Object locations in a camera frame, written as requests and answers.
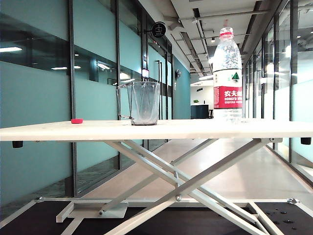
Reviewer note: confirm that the black rubber table foot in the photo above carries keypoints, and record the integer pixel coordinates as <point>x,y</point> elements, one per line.
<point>17,144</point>
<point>306,141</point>

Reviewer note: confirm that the dark bar stool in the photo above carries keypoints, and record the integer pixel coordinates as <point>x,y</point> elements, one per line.
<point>211,114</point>

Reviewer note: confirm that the green potted plant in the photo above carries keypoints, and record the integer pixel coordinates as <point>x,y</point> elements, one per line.
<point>195,101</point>

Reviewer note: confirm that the white scissor table frame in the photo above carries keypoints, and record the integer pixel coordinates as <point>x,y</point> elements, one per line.
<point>195,182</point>

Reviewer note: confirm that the round black hanging sign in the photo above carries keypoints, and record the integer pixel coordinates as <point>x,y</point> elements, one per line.
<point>158,30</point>

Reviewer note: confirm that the black base platform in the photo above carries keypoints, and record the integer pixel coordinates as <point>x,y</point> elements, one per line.
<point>36,220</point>

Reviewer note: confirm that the chrome platform corner fitting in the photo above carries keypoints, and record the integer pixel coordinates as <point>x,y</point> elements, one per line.
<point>292,201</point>
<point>39,199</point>

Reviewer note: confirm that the red bottle cap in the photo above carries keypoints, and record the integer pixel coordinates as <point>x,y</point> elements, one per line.
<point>77,121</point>

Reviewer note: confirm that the clear measuring cup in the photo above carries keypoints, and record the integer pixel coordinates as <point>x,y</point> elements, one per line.
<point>144,107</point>

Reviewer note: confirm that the clear water bottle red label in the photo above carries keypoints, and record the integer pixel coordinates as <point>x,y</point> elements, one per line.
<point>227,98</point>

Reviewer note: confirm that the dark counter cabinet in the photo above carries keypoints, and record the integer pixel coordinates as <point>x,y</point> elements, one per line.
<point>199,111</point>

